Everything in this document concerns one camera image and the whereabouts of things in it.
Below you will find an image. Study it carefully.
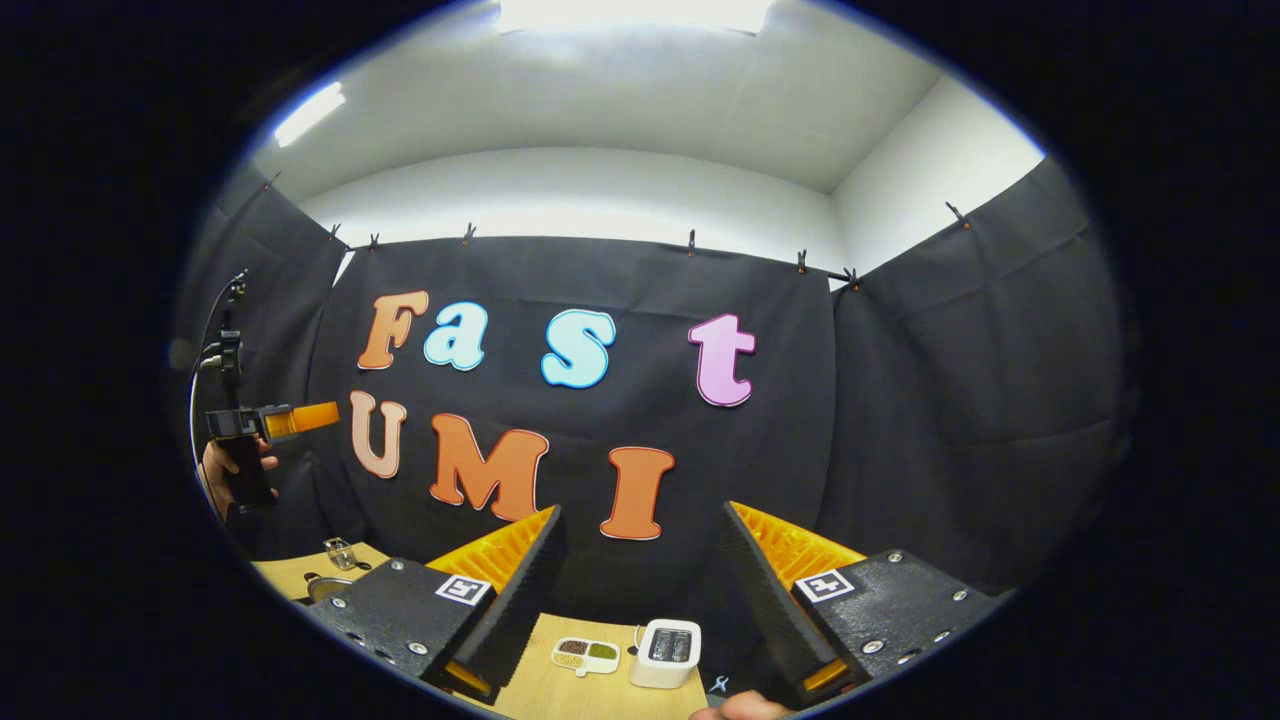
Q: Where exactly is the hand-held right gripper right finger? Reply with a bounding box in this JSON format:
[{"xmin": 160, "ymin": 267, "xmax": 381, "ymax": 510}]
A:
[{"xmin": 722, "ymin": 500, "xmax": 1001, "ymax": 701}]

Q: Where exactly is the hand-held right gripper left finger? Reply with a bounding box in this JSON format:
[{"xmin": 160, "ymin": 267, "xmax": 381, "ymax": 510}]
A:
[{"xmin": 305, "ymin": 505, "xmax": 564, "ymax": 706}]

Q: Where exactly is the white divided bean plate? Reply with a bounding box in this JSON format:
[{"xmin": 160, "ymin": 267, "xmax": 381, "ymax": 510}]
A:
[{"xmin": 550, "ymin": 636, "xmax": 623, "ymax": 678}]

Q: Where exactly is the white toaster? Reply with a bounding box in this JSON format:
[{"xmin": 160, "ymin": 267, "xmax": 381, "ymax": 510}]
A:
[{"xmin": 628, "ymin": 618, "xmax": 703, "ymax": 691}]

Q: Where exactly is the ceiling light panel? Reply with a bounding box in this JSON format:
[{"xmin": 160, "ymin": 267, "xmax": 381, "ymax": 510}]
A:
[
  {"xmin": 497, "ymin": 0, "xmax": 776, "ymax": 36},
  {"xmin": 275, "ymin": 82, "xmax": 347, "ymax": 149}
]

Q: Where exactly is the row of black cloth clips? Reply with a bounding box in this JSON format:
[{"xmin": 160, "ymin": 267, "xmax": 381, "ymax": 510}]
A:
[{"xmin": 265, "ymin": 172, "xmax": 969, "ymax": 291}]

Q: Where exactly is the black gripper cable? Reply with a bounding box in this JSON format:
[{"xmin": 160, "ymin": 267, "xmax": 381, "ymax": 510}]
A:
[{"xmin": 187, "ymin": 270, "xmax": 246, "ymax": 481}]

